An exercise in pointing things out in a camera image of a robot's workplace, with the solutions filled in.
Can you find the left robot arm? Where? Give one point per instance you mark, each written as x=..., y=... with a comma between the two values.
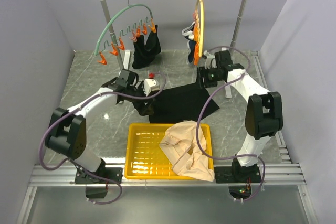
x=67, y=132

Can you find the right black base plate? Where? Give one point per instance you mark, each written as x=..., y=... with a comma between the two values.
x=230, y=175

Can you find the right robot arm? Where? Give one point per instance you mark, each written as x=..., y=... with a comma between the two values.
x=263, y=119

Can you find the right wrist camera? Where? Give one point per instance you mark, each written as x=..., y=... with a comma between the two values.
x=209, y=58

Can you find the navy white hanging underwear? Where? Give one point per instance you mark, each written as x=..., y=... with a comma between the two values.
x=188, y=33

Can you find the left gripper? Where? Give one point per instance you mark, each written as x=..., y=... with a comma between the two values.
x=140, y=87

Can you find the yellow clip hanger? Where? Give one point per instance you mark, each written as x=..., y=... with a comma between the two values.
x=198, y=31

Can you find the yellow plastic tray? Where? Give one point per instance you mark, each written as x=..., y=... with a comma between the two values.
x=145, y=159

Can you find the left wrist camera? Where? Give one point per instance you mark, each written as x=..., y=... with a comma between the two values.
x=150, y=84

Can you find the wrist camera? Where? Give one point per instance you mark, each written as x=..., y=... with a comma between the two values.
x=150, y=84
x=209, y=58

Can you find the beige cloth underwear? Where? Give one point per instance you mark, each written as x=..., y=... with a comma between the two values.
x=183, y=144

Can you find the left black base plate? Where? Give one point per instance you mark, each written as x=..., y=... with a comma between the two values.
x=101, y=176

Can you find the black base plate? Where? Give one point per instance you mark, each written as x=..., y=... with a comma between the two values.
x=101, y=176
x=230, y=175

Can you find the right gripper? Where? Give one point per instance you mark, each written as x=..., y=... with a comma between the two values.
x=202, y=73

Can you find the black underwear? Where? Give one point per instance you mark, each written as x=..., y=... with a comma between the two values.
x=174, y=105
x=145, y=51

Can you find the black hanging underwear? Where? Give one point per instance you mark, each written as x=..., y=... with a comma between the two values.
x=145, y=51

